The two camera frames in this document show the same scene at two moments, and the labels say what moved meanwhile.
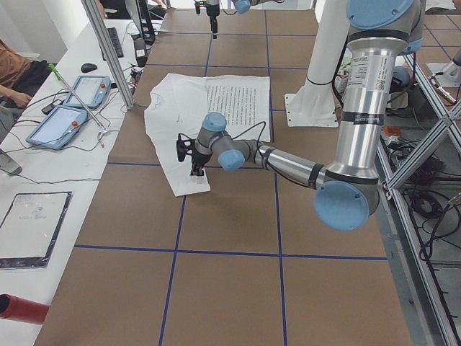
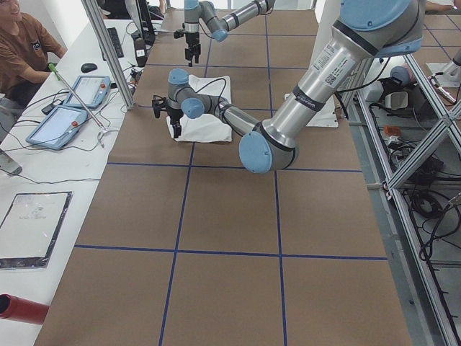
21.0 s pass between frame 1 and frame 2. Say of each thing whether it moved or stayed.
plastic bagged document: stayed
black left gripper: moved
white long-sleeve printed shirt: moved
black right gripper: moved
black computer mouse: stayed
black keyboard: stayed
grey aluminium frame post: stayed
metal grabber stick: stayed
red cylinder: stayed
